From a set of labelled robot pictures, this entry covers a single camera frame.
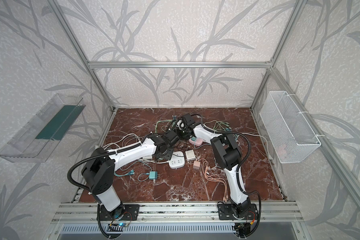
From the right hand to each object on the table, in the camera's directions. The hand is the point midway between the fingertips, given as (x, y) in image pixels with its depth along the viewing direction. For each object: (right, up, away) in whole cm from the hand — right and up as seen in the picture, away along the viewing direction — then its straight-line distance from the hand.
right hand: (174, 132), depth 98 cm
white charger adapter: (+10, -13, -7) cm, 18 cm away
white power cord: (-36, -6, +4) cm, 37 cm away
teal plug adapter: (-11, -23, -14) cm, 29 cm away
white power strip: (+3, -16, -9) cm, 19 cm away
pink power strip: (+15, -6, 0) cm, 17 cm away
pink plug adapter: (+14, -19, -9) cm, 25 cm away
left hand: (-3, -10, -10) cm, 14 cm away
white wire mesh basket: (+53, 0, -37) cm, 64 cm away
